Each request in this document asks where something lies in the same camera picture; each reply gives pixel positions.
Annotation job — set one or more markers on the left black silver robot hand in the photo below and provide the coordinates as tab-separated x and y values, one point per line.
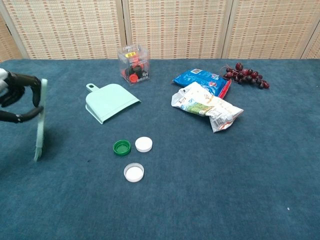
15	95

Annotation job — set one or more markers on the green bottle cap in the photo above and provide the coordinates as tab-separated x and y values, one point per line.
122	148

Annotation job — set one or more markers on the white bottle cap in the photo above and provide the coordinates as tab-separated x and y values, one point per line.
134	173
143	144

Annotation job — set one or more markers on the woven bamboo screen panel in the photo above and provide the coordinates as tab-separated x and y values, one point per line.
270	30
7	45
313	50
180	30
70	30

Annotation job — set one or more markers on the mint green dustpan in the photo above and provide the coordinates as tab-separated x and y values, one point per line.
110	102

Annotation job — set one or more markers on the clear plastic box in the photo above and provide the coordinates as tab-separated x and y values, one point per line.
133	65

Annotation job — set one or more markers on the blue snack bag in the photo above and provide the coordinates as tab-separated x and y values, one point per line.
197	77

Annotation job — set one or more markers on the white snack bag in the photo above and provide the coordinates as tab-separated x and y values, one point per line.
212	107

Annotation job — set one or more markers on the blue table cloth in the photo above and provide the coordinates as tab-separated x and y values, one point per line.
200	175

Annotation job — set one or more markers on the dark red grape bunch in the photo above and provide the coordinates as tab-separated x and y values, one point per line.
247	75

